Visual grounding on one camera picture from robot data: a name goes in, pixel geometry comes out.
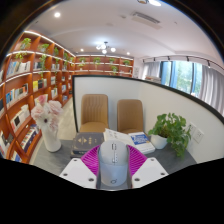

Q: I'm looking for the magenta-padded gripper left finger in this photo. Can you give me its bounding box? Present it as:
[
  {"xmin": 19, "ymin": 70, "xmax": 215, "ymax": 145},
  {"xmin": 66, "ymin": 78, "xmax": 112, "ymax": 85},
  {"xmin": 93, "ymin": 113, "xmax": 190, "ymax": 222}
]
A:
[{"xmin": 59, "ymin": 144, "xmax": 103, "ymax": 190}]

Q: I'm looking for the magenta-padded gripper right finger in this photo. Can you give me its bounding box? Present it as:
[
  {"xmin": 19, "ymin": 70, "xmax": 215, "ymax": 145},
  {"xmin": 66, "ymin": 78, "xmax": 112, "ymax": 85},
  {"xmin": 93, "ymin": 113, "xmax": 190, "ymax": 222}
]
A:
[{"xmin": 126, "ymin": 144, "xmax": 169, "ymax": 190}]

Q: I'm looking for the grey white computer mouse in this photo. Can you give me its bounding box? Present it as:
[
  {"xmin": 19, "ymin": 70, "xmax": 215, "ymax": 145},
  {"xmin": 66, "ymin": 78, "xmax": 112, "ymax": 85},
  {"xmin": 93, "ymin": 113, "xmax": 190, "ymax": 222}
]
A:
[{"xmin": 97, "ymin": 139, "xmax": 130, "ymax": 187}]

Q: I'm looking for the white plant pot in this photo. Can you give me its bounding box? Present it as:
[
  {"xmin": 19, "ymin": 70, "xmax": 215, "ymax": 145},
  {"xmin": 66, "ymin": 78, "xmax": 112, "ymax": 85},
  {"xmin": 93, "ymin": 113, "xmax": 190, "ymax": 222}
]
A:
[{"xmin": 149, "ymin": 134, "xmax": 169, "ymax": 150}]

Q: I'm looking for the blue white book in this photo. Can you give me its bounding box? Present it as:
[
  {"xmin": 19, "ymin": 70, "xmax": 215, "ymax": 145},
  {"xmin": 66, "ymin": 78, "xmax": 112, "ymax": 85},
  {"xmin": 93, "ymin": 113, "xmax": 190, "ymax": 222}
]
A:
[{"xmin": 128, "ymin": 131, "xmax": 156, "ymax": 155}]

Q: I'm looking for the white jug vase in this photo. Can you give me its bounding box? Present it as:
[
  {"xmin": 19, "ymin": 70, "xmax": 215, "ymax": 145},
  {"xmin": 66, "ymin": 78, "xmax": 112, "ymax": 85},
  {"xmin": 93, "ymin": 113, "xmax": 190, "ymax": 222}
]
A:
[{"xmin": 40, "ymin": 128, "xmax": 63, "ymax": 153}]

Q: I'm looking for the green leafy plant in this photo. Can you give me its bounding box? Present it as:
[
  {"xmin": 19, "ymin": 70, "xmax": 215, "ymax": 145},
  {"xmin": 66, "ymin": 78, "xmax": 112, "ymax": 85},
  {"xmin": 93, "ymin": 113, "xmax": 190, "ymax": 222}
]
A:
[{"xmin": 148, "ymin": 112, "xmax": 193, "ymax": 158}]

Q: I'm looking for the thick white book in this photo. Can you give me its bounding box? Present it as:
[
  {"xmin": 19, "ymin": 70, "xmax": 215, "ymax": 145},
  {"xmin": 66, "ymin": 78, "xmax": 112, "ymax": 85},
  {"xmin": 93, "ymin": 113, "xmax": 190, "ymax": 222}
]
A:
[{"xmin": 102, "ymin": 128, "xmax": 134, "ymax": 148}]

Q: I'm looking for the pink white flower bouquet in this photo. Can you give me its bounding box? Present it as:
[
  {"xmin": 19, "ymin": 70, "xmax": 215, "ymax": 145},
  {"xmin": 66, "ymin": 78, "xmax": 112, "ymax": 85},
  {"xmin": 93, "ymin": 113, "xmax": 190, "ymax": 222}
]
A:
[{"xmin": 30, "ymin": 94, "xmax": 64, "ymax": 133}]

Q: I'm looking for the orange wooden shelf unit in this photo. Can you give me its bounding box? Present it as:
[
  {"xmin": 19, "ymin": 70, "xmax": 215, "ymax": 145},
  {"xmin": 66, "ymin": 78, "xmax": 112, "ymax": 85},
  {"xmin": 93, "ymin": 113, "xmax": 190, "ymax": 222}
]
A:
[{"xmin": 0, "ymin": 30, "xmax": 135, "ymax": 164}]

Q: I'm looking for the window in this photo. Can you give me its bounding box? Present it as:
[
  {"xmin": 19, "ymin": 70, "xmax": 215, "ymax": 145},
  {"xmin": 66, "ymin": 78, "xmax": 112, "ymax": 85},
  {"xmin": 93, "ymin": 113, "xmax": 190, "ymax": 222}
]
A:
[{"xmin": 159, "ymin": 60, "xmax": 204, "ymax": 98}]

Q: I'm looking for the grey curtain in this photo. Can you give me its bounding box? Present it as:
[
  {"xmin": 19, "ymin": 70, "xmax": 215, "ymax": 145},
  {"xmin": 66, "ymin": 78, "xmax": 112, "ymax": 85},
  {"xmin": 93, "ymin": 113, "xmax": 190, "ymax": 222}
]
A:
[{"xmin": 199, "ymin": 64, "xmax": 224, "ymax": 116}]

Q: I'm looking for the multi-bulb ceiling lamp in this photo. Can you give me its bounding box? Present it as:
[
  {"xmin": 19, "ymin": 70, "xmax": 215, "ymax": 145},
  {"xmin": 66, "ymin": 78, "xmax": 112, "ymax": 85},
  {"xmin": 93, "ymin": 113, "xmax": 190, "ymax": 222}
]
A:
[{"xmin": 95, "ymin": 41, "xmax": 117, "ymax": 55}]

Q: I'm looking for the ceiling air vent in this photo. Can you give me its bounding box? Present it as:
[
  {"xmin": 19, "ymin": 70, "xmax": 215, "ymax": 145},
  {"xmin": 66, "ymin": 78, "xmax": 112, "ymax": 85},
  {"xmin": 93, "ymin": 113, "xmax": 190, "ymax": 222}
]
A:
[{"xmin": 130, "ymin": 10, "xmax": 162, "ymax": 26}]

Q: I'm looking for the white wall outlet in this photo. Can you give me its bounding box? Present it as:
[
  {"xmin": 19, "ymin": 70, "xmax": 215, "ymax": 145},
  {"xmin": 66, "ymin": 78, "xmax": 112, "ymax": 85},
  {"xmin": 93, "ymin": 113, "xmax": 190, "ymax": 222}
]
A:
[{"xmin": 192, "ymin": 128, "xmax": 205, "ymax": 144}]

